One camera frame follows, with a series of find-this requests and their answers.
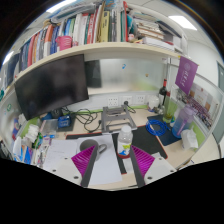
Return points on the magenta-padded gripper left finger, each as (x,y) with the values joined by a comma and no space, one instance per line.
(66,170)

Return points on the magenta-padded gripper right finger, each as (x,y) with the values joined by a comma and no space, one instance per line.
(158,168)

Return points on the clear plastic drink bottle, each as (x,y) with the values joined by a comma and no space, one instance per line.
(124,141)

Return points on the purple water bottle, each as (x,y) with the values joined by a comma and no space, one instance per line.
(182,123)

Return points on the printed white paper sheet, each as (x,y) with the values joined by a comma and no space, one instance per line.
(60,153)

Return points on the grey mug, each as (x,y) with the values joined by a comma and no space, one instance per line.
(87,146)

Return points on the black desk mat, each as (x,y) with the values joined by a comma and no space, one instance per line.
(143,140)

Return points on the dark blue mouse pad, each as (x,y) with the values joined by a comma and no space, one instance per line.
(171,138)

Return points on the flat round red coaster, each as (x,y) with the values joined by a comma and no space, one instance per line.
(123,156)

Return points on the large white paper sheet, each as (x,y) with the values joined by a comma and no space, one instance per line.
(106,166)

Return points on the white tissue pack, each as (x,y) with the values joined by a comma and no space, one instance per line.
(190,139)

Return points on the clear plastic box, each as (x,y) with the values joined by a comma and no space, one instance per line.
(50,126)

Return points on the small blue box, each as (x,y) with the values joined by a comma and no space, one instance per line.
(64,121)

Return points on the white napkin stack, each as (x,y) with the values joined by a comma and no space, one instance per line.
(32,133)

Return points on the green drinking glass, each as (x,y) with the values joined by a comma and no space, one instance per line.
(169,111)

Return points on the white round jar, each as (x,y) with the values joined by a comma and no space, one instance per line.
(154,104)

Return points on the grey metal laptop stand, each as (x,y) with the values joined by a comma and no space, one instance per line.
(116,116)

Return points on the group photo poster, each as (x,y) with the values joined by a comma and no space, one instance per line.
(198,105)

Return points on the dark wine bottle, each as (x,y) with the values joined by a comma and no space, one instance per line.
(163,91)

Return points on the black computer monitor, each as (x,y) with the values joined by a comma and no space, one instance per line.
(50,88)

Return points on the purple hanging flag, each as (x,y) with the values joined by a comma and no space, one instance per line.
(186,75)

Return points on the ceiling light panels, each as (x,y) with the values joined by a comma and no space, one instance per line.
(182,22)

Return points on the white wall socket row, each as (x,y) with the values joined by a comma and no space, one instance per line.
(126,100)

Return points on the wall shelf with books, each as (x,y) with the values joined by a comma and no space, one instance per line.
(100,50)

